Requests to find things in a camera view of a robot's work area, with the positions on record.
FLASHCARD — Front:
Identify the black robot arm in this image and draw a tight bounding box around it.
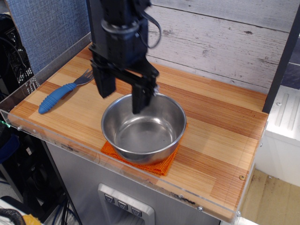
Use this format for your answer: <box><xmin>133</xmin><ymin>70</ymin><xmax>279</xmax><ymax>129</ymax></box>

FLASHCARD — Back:
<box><xmin>87</xmin><ymin>0</ymin><xmax>159</xmax><ymax>114</ymax></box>

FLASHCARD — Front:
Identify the black braided cable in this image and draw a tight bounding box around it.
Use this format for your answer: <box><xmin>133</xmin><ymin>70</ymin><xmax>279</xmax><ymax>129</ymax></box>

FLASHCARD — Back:
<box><xmin>0</xmin><ymin>208</ymin><xmax>26</xmax><ymax>225</ymax></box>

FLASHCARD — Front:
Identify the dark grey post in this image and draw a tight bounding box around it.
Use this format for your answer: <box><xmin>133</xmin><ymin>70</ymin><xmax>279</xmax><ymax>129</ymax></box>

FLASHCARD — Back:
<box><xmin>86</xmin><ymin>0</ymin><xmax>106</xmax><ymax>45</ymax></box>
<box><xmin>262</xmin><ymin>6</ymin><xmax>300</xmax><ymax>113</ymax></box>

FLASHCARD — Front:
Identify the silver control panel with buttons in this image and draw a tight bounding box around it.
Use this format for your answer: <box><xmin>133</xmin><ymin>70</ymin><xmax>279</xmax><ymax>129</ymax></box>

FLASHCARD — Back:
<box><xmin>97</xmin><ymin>183</ymin><xmax>155</xmax><ymax>225</ymax></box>

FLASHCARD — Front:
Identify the stainless steel pot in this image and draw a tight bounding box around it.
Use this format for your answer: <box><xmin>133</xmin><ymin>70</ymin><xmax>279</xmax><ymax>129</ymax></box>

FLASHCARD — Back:
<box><xmin>101</xmin><ymin>94</ymin><xmax>187</xmax><ymax>165</ymax></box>

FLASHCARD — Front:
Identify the dark grey left post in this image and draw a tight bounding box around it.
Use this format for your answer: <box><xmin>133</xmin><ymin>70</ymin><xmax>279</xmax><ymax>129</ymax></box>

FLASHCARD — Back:
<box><xmin>86</xmin><ymin>0</ymin><xmax>106</xmax><ymax>45</ymax></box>

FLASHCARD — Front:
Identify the dark grey right post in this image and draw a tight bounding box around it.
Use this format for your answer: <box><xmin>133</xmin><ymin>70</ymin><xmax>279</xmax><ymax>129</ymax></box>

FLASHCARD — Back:
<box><xmin>262</xmin><ymin>6</ymin><xmax>300</xmax><ymax>113</ymax></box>

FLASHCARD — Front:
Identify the orange folded cloth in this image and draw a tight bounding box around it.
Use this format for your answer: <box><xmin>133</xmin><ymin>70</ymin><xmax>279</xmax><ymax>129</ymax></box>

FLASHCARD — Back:
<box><xmin>101</xmin><ymin>135</ymin><xmax>184</xmax><ymax>176</ymax></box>

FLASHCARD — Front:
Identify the blue handled metal fork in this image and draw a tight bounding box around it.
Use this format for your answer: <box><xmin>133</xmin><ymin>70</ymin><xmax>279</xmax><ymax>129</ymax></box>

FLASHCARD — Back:
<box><xmin>38</xmin><ymin>69</ymin><xmax>94</xmax><ymax>114</ymax></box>

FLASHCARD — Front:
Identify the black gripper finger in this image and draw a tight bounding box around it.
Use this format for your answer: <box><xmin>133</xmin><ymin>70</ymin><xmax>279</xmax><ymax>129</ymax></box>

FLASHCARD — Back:
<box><xmin>91</xmin><ymin>61</ymin><xmax>116</xmax><ymax>98</ymax></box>
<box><xmin>132</xmin><ymin>77</ymin><xmax>158</xmax><ymax>114</ymax></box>

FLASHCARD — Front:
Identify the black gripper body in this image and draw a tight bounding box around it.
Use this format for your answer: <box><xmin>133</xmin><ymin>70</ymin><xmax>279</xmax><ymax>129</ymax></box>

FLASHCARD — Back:
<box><xmin>90</xmin><ymin>16</ymin><xmax>160</xmax><ymax>79</ymax></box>

